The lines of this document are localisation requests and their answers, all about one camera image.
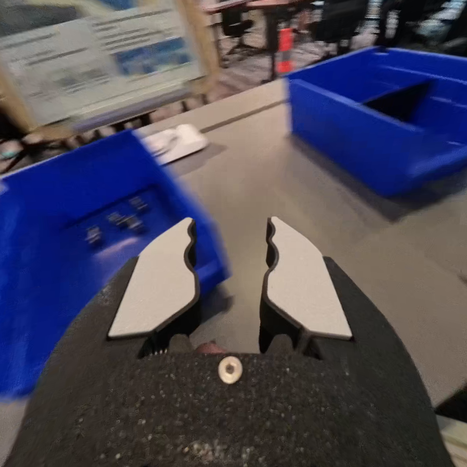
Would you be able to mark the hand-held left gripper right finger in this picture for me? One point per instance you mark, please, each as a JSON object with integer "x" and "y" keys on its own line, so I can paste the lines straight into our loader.
{"x": 302, "y": 288}

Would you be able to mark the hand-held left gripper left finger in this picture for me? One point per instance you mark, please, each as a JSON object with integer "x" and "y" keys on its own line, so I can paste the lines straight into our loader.
{"x": 160, "y": 288}

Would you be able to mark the black office chair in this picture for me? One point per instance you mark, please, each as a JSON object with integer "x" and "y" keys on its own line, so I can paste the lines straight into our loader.
{"x": 237, "y": 22}

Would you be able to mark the white board stand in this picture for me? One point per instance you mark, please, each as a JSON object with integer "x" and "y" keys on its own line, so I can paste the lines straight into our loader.
{"x": 182, "y": 140}

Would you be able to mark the orange traffic cone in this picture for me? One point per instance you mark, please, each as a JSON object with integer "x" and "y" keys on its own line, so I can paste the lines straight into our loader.
{"x": 285, "y": 47}

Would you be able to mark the wooden office table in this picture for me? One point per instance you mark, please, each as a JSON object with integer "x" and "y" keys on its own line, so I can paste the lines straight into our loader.
{"x": 270, "y": 7}

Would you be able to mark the blue plastic bin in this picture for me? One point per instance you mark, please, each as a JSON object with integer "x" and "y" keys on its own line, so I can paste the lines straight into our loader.
{"x": 346, "y": 138}
{"x": 54, "y": 292}

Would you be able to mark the person's left hand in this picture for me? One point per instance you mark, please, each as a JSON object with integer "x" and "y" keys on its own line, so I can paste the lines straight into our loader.
{"x": 209, "y": 348}

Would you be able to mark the wooden instruction board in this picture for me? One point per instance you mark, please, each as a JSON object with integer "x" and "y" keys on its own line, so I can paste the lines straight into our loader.
{"x": 91, "y": 62}

